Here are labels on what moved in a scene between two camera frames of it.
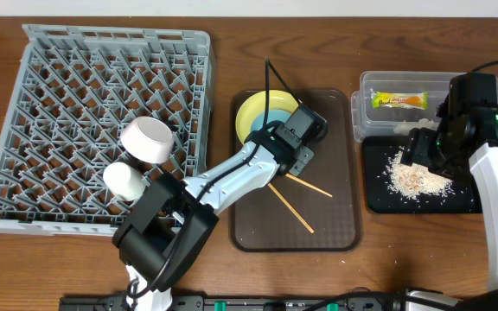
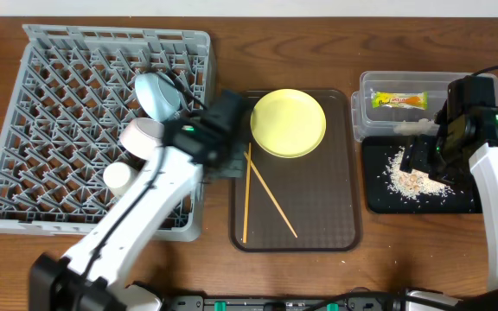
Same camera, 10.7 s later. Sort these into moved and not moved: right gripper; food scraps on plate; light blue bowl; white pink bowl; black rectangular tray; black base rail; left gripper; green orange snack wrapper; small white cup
Moved: light blue bowl; left gripper
Not moved: right gripper; black rectangular tray; green orange snack wrapper; black base rail; white pink bowl; food scraps on plate; small white cup
